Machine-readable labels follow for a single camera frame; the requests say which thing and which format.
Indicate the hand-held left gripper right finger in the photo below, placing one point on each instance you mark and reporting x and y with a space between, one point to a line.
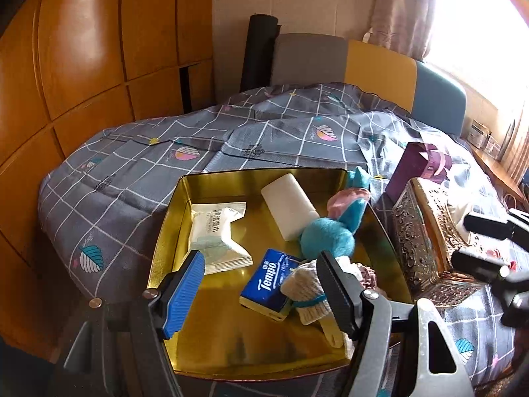
337 293

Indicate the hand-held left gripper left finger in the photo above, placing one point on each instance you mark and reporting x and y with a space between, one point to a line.
184 293

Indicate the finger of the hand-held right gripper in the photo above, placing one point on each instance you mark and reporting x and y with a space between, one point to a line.
475 262
485 225

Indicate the white waffle cloth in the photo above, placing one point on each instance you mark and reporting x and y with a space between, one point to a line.
351 269

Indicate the white sock pair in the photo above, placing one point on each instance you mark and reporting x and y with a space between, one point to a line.
303 285

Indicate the pink hair scrunchie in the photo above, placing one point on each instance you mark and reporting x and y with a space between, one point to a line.
368 276

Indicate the gold metal tin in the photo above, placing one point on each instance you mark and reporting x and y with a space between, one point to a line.
215 339

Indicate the blue and pink plush toy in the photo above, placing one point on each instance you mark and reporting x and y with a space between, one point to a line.
326 235

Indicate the blue pocket tissue packet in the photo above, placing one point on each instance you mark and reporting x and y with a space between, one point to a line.
264 285

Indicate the white wet wipe packet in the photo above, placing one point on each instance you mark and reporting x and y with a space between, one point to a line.
215 227

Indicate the white rectangular soap bar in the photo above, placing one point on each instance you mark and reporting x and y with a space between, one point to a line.
285 202

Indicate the white facial tissue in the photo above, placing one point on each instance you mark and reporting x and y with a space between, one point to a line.
456 211

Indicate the wooden desk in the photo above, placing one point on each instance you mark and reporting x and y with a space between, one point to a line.
496 169

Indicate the ornate gold tissue box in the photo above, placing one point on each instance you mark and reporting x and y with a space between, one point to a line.
417 235

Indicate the pink patterned curtain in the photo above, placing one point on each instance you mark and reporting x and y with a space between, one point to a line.
518 153
401 8

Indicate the white appliance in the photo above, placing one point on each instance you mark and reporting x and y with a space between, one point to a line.
478 134

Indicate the purple tissue box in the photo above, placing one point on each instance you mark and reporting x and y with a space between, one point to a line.
407 169

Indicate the grey checked bed blanket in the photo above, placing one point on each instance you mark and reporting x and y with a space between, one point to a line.
165 153

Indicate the grey yellow blue headboard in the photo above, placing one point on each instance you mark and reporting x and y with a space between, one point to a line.
372 66

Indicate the window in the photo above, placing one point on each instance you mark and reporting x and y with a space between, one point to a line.
487 29

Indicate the black rolled mat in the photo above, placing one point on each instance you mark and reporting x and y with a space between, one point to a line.
258 49

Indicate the wooden wardrobe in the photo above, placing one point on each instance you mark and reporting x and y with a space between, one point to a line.
82 49

